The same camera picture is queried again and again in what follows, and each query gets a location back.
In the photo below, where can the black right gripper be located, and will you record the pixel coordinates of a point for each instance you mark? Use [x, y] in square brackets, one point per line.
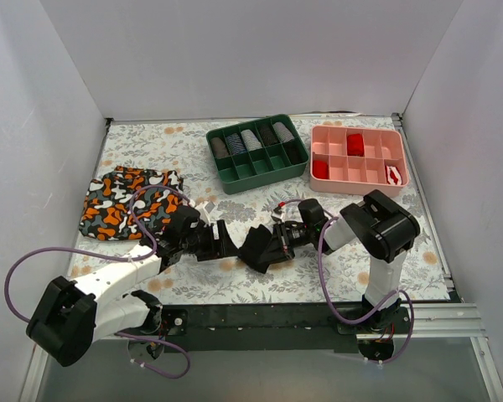
[277, 241]

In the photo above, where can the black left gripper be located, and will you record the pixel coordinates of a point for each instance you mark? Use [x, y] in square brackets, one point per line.
[217, 242]

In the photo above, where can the black underwear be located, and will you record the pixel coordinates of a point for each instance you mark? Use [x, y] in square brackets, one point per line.
[257, 251]
[292, 150]

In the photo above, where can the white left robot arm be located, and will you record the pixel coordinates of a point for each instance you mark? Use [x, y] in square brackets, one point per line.
[73, 314]

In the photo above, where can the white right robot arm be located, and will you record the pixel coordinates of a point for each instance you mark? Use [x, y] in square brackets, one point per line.
[385, 229]

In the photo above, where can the red rolled underwear lower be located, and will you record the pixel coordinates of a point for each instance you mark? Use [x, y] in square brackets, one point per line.
[320, 169]

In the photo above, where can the brown rolled underwear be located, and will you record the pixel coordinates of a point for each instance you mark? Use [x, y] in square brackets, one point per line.
[219, 148]

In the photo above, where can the black rolled underwear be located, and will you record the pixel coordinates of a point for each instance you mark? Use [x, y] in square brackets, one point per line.
[292, 150]

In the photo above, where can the blue striped rolled underwear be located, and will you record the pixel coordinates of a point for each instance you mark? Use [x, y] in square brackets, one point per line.
[235, 144]

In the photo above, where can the grey white striped rolled underwear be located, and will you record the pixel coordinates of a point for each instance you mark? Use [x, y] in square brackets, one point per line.
[283, 133]

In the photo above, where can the orange camouflage underwear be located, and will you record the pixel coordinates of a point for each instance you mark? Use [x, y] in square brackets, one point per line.
[105, 215]

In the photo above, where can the red rolled underwear upper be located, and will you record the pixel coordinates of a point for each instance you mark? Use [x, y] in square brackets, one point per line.
[355, 145]

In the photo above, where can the red white rolled underwear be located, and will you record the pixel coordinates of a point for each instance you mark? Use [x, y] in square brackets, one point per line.
[393, 175]

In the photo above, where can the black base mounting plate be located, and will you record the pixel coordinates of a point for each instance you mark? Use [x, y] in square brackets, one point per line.
[269, 327]

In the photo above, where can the green divided organizer box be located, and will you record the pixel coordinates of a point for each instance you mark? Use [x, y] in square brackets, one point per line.
[262, 167]

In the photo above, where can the pink divided organizer box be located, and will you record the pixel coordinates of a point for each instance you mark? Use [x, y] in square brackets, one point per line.
[357, 175]

